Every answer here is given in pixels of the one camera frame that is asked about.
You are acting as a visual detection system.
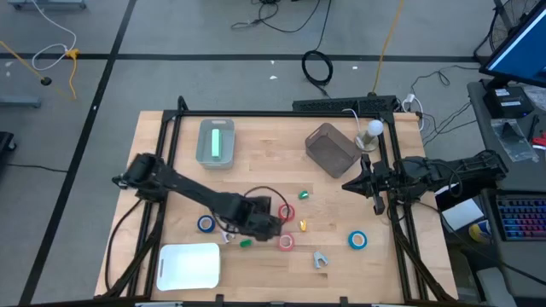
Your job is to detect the black chair base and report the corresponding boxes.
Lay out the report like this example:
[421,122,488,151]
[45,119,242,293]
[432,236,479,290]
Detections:
[0,130,18,153]

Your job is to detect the grey desk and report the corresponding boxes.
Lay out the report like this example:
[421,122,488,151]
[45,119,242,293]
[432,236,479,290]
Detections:
[466,79,546,299]

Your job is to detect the thin black floor cable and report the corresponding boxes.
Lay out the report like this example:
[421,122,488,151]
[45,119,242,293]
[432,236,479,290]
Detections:
[6,163,70,174]

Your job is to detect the white floor cable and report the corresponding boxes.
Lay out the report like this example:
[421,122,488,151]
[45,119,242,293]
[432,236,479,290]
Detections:
[32,0,78,72]

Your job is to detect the pink tape roll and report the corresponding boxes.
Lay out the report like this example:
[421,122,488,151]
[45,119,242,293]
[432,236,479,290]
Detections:
[276,232,296,252]

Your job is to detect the black table frame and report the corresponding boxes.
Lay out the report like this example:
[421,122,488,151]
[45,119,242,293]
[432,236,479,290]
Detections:
[94,96,460,306]

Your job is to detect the red tape roll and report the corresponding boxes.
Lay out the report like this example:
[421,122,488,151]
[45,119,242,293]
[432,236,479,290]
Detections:
[277,203,296,223]

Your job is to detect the bulb lamp with brass base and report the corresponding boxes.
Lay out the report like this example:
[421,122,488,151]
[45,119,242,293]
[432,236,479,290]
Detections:
[355,119,386,154]

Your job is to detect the tangled black cables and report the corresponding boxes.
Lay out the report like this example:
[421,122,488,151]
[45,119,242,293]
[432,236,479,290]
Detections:
[409,64,481,148]

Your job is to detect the brown plastic bin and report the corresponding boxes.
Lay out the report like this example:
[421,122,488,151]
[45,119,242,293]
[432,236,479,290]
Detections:
[305,122,363,179]

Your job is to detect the white plastic bin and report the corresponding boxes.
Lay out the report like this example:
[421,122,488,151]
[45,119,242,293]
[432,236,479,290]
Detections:
[155,242,221,293]

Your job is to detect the white paper sheet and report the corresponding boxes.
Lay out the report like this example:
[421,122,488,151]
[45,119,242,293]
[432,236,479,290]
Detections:
[441,198,485,232]

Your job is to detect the black arm base cable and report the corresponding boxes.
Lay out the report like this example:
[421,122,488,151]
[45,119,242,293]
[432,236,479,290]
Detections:
[104,198,144,292]

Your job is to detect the backlit keyboard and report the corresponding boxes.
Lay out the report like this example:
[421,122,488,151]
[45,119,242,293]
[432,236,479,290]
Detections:
[496,194,546,243]

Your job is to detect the grey plastic bin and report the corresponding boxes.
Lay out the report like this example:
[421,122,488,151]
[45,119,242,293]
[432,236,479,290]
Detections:
[195,119,236,171]

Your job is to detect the black floor fan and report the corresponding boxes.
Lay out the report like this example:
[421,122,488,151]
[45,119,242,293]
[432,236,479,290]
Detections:
[487,0,542,53]

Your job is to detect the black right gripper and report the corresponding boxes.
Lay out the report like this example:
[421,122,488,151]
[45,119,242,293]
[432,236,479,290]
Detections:
[342,153,398,216]

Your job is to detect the grey chair seat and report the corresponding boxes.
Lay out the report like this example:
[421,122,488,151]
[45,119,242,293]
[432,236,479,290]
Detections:
[475,266,520,307]

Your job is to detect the grey floor bar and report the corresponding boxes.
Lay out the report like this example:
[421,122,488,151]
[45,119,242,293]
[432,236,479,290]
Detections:
[0,95,43,109]

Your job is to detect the computer monitor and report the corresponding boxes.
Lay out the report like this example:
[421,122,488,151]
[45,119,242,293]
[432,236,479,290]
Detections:
[479,0,546,90]

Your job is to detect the orange-yellow floor cable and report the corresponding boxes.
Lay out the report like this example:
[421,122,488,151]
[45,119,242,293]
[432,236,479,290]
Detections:
[371,0,405,96]

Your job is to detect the white lamp cable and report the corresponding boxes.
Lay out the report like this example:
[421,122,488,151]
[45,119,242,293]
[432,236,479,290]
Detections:
[340,107,363,134]

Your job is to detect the dark blue tape roll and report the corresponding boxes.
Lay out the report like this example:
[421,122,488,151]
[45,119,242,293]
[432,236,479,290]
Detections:
[196,214,217,234]

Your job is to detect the black mini computer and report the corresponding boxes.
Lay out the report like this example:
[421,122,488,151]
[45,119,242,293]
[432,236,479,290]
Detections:
[482,85,535,120]

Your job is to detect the white plug adapter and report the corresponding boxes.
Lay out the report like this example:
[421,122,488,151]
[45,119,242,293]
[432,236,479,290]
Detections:
[402,93,425,132]

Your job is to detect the mint green stapler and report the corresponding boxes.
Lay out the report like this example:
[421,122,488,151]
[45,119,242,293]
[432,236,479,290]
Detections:
[211,128,222,159]

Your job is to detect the clear plastic bag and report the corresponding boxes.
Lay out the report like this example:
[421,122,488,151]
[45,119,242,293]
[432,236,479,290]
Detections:
[489,118,540,164]

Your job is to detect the yellow and blue item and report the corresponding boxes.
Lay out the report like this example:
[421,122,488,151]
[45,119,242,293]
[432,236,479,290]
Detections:
[468,219,492,245]

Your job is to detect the coiled black cable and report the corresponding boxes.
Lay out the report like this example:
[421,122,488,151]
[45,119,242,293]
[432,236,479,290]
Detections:
[300,49,334,98]

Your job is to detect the light blue tape roll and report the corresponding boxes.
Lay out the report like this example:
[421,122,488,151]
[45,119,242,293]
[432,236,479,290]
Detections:
[347,230,369,251]

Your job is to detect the black perforated bar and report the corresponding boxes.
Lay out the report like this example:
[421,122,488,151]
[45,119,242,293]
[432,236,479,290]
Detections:
[292,95,398,115]

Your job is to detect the yellow cable with plug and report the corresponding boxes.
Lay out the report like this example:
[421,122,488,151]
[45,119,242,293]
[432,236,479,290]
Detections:
[0,40,81,101]

